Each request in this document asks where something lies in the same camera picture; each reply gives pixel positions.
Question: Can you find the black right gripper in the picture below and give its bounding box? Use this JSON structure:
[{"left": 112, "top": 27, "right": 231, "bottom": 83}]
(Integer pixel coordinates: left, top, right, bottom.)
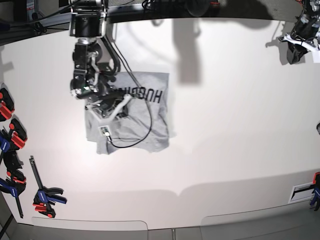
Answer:
[{"left": 96, "top": 96, "right": 129, "bottom": 120}]

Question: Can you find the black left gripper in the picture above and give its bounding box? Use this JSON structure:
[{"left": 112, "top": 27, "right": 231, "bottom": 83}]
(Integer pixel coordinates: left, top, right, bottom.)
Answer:
[{"left": 286, "top": 42, "right": 308, "bottom": 65}]

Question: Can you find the grey T-shirt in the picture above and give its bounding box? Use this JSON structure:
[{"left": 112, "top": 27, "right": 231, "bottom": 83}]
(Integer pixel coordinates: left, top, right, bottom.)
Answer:
[{"left": 84, "top": 72, "right": 169, "bottom": 155}]

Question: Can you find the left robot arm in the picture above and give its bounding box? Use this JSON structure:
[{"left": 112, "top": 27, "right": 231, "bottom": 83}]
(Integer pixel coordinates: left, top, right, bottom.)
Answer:
[{"left": 278, "top": 0, "right": 320, "bottom": 65}]

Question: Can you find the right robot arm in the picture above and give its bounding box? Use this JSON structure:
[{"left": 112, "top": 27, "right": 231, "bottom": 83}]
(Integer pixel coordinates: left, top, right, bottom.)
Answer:
[{"left": 69, "top": 0, "right": 132, "bottom": 120}]

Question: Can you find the dark object at right edge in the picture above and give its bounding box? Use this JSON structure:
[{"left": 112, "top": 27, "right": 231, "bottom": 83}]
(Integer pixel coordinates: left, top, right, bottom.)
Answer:
[{"left": 316, "top": 122, "right": 320, "bottom": 135}]

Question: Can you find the blue red clamp middle left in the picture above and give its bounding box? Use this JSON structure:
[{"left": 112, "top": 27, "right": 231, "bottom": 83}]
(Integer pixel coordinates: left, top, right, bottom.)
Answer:
[{"left": 0, "top": 118, "right": 28, "bottom": 162}]

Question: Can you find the blue red clamp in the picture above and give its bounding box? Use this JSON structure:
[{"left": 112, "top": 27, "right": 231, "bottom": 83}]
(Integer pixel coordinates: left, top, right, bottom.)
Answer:
[
  {"left": 0, "top": 151, "right": 27, "bottom": 219},
  {"left": 0, "top": 118, "right": 28, "bottom": 162}
]

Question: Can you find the red black clamp top left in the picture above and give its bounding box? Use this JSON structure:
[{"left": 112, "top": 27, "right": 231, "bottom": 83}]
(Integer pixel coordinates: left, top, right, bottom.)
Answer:
[{"left": 0, "top": 87, "right": 15, "bottom": 122}]

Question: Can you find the blue bar clamp lying flat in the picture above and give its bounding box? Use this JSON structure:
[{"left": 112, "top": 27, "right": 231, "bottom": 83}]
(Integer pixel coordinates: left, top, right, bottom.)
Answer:
[{"left": 29, "top": 155, "right": 67, "bottom": 219}]

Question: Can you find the blue red clamp lower left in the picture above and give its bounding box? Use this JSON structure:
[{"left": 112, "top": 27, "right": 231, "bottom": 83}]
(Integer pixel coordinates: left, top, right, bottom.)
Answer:
[{"left": 0, "top": 151, "right": 27, "bottom": 219}]

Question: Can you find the white label sticker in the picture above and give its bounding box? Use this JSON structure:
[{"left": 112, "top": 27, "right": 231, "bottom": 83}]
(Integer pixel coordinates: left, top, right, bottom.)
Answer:
[{"left": 288, "top": 182, "right": 314, "bottom": 204}]

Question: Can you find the blue clamp at right edge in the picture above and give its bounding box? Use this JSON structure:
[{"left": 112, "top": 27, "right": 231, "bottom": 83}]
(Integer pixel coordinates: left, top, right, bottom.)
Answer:
[{"left": 309, "top": 172, "right": 320, "bottom": 212}]

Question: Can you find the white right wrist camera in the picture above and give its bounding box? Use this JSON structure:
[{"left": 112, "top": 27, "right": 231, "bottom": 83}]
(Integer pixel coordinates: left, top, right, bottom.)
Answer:
[{"left": 98, "top": 125, "right": 111, "bottom": 137}]

